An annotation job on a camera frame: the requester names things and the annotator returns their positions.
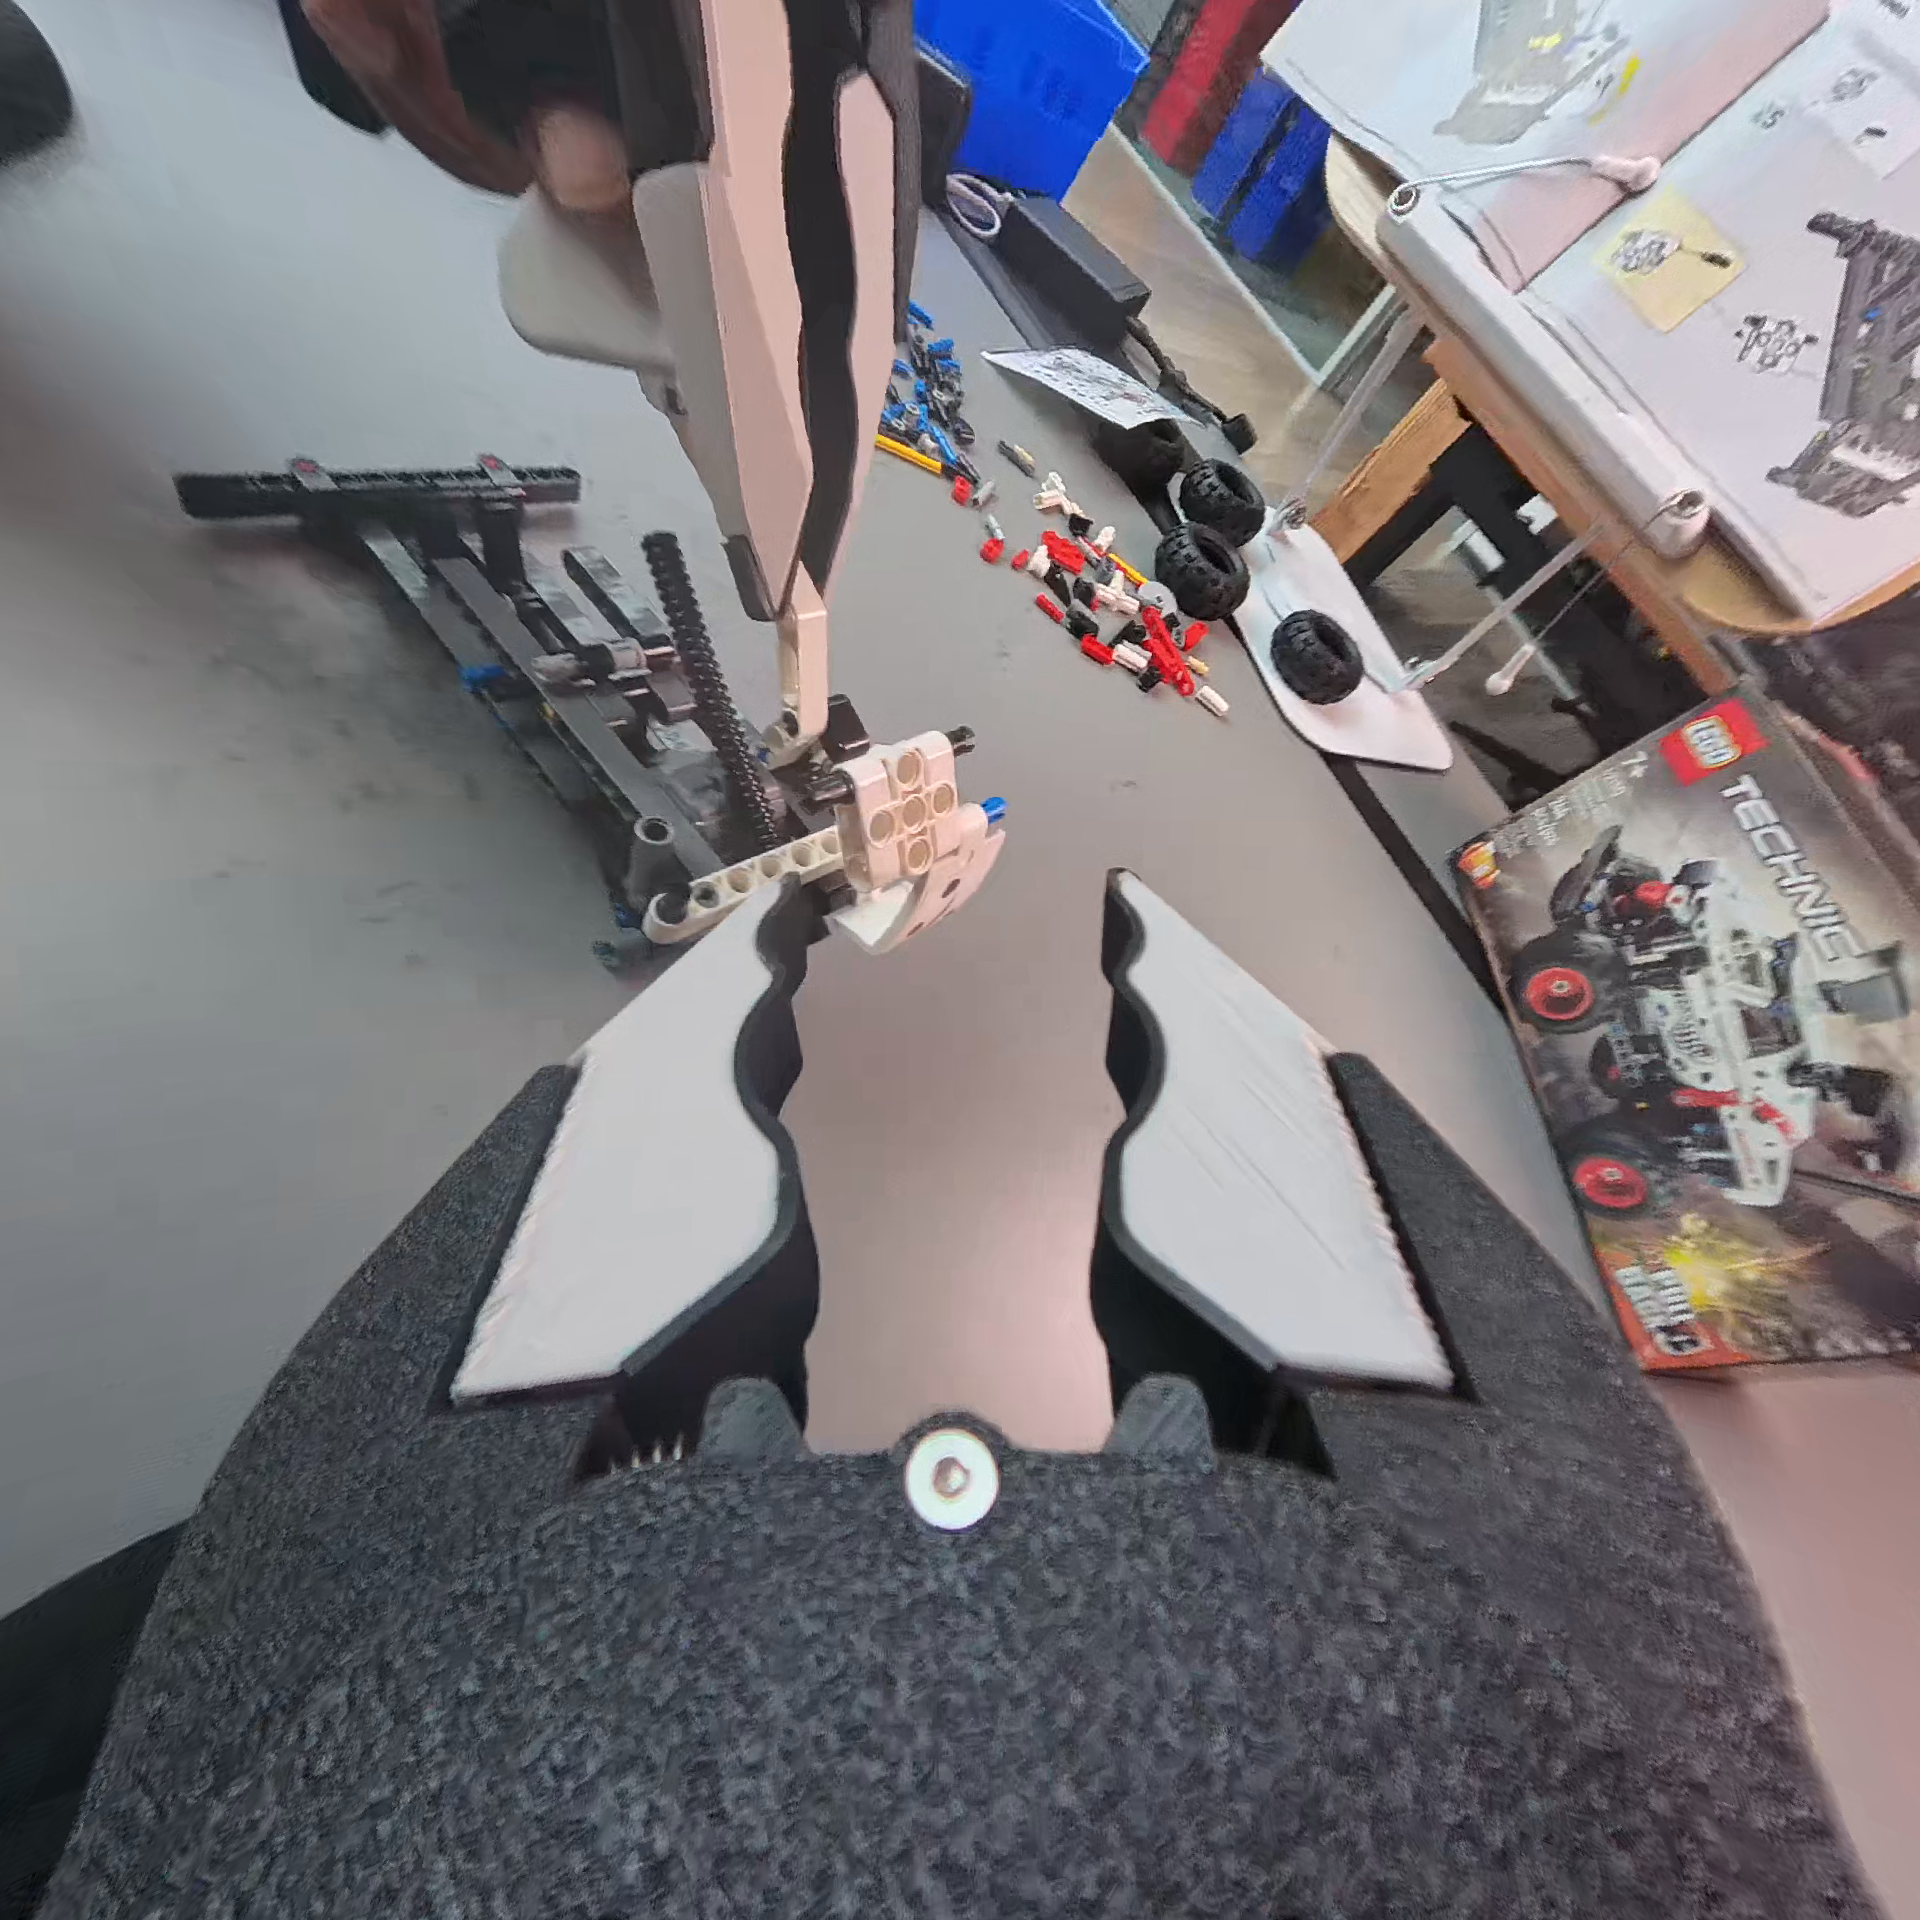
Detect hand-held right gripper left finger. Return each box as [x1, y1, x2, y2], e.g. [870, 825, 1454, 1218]
[455, 879, 824, 1405]

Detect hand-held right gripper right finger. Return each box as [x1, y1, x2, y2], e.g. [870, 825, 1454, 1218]
[1092, 869, 1454, 1386]

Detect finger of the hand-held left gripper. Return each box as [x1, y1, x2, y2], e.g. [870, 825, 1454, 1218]
[799, 64, 902, 597]
[633, 0, 824, 623]

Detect grey black toy chassis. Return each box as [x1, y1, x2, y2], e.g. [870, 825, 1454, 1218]
[174, 453, 1005, 962]

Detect white spotted toy panel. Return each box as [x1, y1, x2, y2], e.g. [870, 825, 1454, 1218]
[825, 825, 1005, 955]

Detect white square toy connector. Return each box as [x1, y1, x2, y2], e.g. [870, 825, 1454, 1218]
[837, 731, 963, 893]

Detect instruction booklet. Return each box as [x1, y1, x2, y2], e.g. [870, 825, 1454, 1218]
[1261, 0, 1920, 623]

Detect grey desk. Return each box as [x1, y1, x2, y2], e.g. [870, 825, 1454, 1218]
[0, 0, 1920, 1920]

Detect person's left hand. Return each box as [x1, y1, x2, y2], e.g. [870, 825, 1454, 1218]
[299, 0, 639, 216]

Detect pile of blue black pins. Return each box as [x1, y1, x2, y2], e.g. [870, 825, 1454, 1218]
[880, 300, 976, 468]

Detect black power adapter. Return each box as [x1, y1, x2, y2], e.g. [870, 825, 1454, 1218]
[995, 196, 1152, 311]

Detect blue plastic bin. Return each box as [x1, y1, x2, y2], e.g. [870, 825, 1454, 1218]
[912, 0, 1151, 201]

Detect stack of red blue crates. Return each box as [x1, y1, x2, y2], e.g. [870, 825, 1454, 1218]
[1139, 0, 1337, 272]

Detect pile of red white pieces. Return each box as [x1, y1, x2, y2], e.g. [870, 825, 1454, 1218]
[979, 472, 1234, 716]

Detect toy truck box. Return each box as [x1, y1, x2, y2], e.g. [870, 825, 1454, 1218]
[1446, 688, 1920, 1373]

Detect white booklet stand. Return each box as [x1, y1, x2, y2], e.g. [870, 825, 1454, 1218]
[1230, 149, 1710, 774]

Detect black oval pad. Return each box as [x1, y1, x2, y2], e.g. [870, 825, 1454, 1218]
[0, 37, 76, 166]

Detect wooden side table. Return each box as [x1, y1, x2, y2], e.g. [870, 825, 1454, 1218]
[1319, 134, 1920, 676]

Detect person's black trousers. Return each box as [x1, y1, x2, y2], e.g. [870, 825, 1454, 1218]
[0, 1520, 188, 1920]

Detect black adapter cable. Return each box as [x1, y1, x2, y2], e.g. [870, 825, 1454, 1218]
[1126, 314, 1261, 449]

